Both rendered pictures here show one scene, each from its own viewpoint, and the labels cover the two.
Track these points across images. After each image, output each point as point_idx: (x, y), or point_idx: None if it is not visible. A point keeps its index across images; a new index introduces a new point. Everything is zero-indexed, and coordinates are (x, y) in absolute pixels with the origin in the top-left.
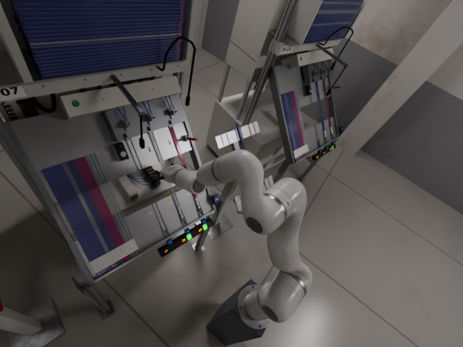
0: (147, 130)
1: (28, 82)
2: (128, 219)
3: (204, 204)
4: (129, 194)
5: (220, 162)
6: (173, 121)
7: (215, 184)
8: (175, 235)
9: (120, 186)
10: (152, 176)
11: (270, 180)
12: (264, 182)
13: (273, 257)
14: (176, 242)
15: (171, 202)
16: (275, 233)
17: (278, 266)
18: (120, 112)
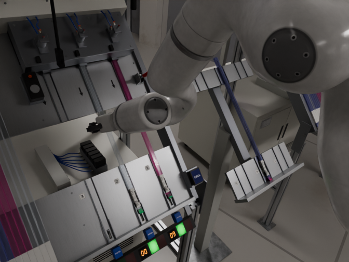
0: (74, 55)
1: None
2: (41, 205)
3: (177, 187)
4: (56, 183)
5: (186, 0)
6: (116, 47)
7: (184, 79)
8: (126, 238)
9: (46, 175)
10: (94, 157)
11: (283, 150)
12: (273, 153)
13: (348, 195)
14: (131, 256)
15: (118, 179)
16: (340, 125)
17: None
18: (31, 23)
